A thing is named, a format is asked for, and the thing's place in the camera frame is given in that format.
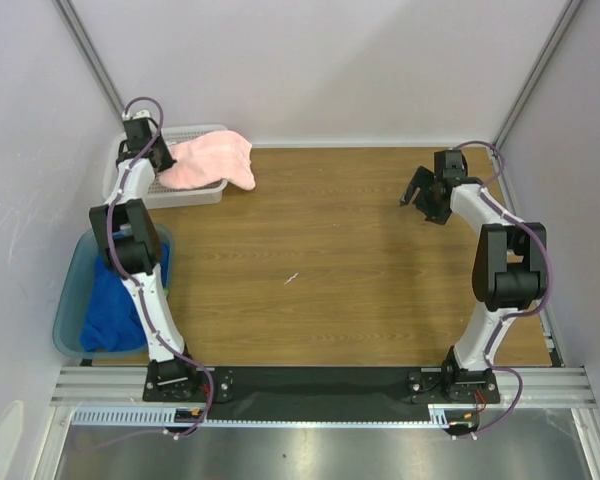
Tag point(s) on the blue translucent plastic tub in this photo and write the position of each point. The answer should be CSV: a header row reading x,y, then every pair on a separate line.
x,y
70,313

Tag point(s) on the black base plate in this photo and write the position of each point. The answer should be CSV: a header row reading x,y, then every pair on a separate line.
x,y
338,394

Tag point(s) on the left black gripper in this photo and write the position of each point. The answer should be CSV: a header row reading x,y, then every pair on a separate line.
x,y
167,161

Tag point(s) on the right aluminium frame post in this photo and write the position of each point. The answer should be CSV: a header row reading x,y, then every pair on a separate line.
x,y
559,31

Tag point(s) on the aluminium frame post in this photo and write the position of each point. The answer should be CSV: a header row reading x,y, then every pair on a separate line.
x,y
82,39
559,31

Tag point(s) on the small white scrap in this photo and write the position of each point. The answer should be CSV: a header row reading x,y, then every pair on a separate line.
x,y
291,278

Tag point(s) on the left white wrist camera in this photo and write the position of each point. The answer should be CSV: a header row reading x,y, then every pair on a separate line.
x,y
128,116

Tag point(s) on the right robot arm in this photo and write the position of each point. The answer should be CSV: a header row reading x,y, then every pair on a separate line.
x,y
510,275

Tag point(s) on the left aluminium frame post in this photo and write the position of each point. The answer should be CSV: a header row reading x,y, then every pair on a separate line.
x,y
82,39

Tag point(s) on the white perforated plastic basket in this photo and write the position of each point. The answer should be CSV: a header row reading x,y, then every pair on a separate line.
x,y
190,195

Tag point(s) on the pink towel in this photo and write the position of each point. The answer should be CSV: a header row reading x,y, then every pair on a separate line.
x,y
212,157

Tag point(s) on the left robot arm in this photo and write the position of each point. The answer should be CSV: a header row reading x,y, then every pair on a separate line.
x,y
130,246

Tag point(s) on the blue towel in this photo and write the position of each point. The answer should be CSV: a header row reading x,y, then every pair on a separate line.
x,y
111,322

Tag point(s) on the slotted aluminium rail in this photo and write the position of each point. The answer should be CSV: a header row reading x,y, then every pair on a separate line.
x,y
113,396

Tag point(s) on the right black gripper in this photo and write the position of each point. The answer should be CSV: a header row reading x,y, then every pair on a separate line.
x,y
429,195

